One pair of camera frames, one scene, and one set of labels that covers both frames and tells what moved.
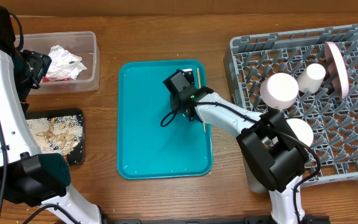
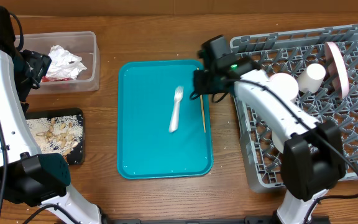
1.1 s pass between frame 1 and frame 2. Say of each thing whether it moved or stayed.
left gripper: stayed
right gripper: moved
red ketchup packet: stayed
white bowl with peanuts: stayed
